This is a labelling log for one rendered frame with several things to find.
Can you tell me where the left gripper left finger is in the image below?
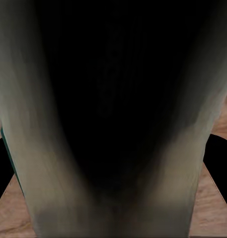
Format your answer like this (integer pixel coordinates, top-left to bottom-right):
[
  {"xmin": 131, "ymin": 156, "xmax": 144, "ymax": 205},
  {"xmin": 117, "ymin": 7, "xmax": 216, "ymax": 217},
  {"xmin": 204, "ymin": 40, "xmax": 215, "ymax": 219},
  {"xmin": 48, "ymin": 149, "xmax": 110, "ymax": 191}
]
[{"xmin": 0, "ymin": 138, "xmax": 14, "ymax": 198}]

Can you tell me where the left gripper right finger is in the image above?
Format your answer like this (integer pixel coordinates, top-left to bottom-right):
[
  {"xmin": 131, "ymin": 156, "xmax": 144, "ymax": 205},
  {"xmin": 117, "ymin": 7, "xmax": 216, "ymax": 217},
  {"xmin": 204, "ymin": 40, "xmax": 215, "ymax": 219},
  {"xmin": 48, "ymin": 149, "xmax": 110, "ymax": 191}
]
[{"xmin": 203, "ymin": 134, "xmax": 227, "ymax": 203}]

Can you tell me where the gym shoe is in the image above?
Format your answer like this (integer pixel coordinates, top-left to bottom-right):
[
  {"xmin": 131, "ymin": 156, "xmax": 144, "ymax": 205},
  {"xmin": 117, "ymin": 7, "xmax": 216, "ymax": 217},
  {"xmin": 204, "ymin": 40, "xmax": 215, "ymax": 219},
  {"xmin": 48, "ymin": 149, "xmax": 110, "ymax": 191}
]
[{"xmin": 0, "ymin": 0, "xmax": 227, "ymax": 238}]

